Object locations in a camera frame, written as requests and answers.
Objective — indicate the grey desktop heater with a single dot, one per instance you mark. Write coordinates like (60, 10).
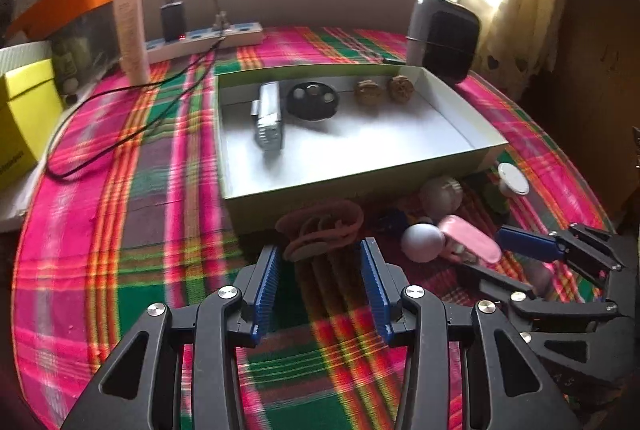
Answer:
(442, 38)

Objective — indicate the white ribbed round container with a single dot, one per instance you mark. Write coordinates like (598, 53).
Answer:
(440, 195)

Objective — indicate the white power strip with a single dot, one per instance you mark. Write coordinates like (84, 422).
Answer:
(205, 39)

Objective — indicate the yellow box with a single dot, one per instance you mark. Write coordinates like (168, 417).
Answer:
(20, 125)

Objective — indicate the blue orange small toy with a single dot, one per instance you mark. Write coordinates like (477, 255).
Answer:
(392, 220)

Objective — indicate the black charger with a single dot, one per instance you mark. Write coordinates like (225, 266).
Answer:
(172, 20)

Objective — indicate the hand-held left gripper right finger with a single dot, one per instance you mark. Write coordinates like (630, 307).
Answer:
(375, 290)

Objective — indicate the white shelf board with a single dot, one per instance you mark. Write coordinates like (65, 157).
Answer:
(15, 205)

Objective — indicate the brown walnut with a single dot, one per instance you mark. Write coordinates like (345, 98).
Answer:
(401, 88)
(369, 91)

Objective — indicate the clear storage bin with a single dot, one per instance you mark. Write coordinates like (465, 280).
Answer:
(85, 45)

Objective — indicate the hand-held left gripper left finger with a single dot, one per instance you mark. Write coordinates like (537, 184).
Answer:
(265, 290)

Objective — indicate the cardboard box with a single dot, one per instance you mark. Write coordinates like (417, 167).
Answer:
(375, 145)

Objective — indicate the cream tube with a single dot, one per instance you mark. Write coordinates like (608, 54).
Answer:
(131, 30)

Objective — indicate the pink clip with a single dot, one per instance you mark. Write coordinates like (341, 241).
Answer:
(470, 242)

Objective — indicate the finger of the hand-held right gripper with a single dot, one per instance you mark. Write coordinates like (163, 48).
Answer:
(500, 282)
(530, 242)

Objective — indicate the white plug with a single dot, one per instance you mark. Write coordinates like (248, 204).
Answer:
(222, 20)

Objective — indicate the white oval device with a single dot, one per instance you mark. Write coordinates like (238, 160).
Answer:
(312, 103)

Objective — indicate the white-capped green bottle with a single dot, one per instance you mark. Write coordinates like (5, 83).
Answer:
(512, 180)

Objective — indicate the white egg-shaped gadget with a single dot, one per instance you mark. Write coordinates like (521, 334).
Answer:
(424, 242)

